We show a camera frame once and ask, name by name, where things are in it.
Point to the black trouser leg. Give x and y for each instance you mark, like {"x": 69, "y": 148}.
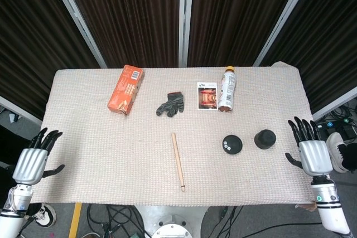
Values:
{"x": 351, "y": 157}

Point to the beige woven table cloth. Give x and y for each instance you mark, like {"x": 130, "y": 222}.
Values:
{"x": 111, "y": 151}

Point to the black grey work glove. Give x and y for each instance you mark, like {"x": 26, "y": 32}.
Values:
{"x": 173, "y": 102}

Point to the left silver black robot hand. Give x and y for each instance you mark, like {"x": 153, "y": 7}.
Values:
{"x": 29, "y": 165}

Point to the white round robot pedestal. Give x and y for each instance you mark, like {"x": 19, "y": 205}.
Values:
{"x": 173, "y": 229}

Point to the grey metal partition rail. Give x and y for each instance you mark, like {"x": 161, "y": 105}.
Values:
{"x": 334, "y": 103}
{"x": 19, "y": 111}

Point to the dark brown curtain panel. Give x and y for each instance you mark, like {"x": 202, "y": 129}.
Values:
{"x": 234, "y": 18}
{"x": 329, "y": 40}
{"x": 134, "y": 18}
{"x": 28, "y": 40}

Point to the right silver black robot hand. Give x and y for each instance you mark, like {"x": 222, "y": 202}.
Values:
{"x": 315, "y": 157}

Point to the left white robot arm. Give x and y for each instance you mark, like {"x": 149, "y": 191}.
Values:
{"x": 11, "y": 221}

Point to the yellow floor tape strip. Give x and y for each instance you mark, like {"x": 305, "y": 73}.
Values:
{"x": 74, "y": 221}

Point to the orange cardboard box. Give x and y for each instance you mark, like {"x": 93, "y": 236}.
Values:
{"x": 125, "y": 90}

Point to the black cup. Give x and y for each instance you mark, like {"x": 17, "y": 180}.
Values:
{"x": 235, "y": 141}

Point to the wooden stick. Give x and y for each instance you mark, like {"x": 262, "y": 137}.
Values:
{"x": 178, "y": 160}

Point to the white bottle with yellow cap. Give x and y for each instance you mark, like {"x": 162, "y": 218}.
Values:
{"x": 227, "y": 90}

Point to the white photo card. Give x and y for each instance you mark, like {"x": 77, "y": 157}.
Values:
{"x": 207, "y": 97}

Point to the grey metal partition post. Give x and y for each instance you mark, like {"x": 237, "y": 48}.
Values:
{"x": 76, "y": 18}
{"x": 185, "y": 18}
{"x": 284, "y": 18}

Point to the black round jar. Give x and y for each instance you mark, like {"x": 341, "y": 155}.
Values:
{"x": 265, "y": 139}

